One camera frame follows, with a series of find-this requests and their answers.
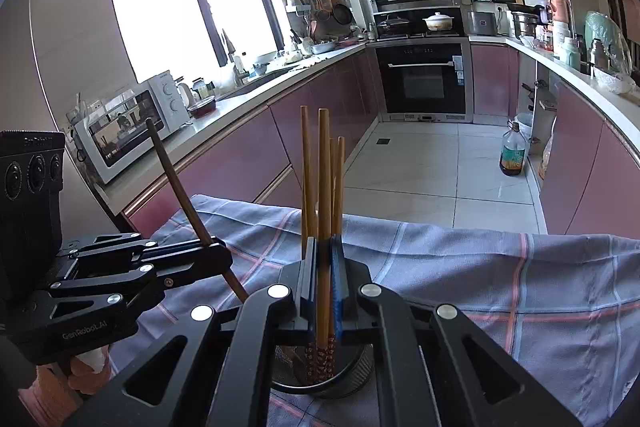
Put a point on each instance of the brown wall picture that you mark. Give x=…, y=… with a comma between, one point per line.
x=631, y=4

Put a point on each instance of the steel sink faucet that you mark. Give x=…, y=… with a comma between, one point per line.
x=235, y=67

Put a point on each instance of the green plastic-covered appliance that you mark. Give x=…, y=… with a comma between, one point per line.
x=605, y=39

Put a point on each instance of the dark-framed kitchen window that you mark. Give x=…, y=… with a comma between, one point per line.
x=150, y=7

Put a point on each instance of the silver rice cooker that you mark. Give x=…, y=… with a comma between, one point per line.
x=482, y=23

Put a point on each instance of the white bowl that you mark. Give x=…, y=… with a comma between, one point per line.
x=614, y=83

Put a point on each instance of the bundle of wooden chopsticks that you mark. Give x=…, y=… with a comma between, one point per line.
x=305, y=167

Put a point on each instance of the black built-in oven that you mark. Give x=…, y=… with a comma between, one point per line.
x=422, y=82

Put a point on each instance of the brown wooden chopstick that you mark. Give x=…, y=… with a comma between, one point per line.
x=324, y=182
x=175, y=179

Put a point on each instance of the white casserole pot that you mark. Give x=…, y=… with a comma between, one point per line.
x=438, y=23

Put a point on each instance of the person's left hand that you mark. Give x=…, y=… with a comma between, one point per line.
x=90, y=372

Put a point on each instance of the checked blue-grey tablecloth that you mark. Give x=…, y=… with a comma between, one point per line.
x=475, y=267

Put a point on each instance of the pink base cabinet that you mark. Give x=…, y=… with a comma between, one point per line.
x=575, y=167
x=300, y=117

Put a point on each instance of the steel steamer pot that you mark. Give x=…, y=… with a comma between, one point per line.
x=526, y=24

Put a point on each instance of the pink kettle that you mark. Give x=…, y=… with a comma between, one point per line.
x=560, y=9

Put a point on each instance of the dark red bowl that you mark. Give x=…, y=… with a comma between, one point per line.
x=202, y=109

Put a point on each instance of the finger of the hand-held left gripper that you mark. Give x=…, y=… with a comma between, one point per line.
x=110, y=244
x=195, y=264

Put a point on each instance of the white bucket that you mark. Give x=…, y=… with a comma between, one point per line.
x=525, y=127

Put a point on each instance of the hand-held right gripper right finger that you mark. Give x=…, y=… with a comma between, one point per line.
x=339, y=282

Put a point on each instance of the black hanging frying pan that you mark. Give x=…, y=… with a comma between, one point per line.
x=342, y=14

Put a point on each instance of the black cooking pot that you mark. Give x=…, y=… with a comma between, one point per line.
x=392, y=27

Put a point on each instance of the black mesh pen holder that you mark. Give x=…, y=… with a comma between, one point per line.
x=350, y=382

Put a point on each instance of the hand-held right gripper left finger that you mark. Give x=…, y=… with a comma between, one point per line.
x=307, y=287

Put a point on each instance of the black range hood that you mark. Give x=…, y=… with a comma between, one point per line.
x=410, y=2

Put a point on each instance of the white microwave oven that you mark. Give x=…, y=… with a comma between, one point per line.
x=170, y=107

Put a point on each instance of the plastic cooking oil bottle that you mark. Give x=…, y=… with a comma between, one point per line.
x=511, y=154

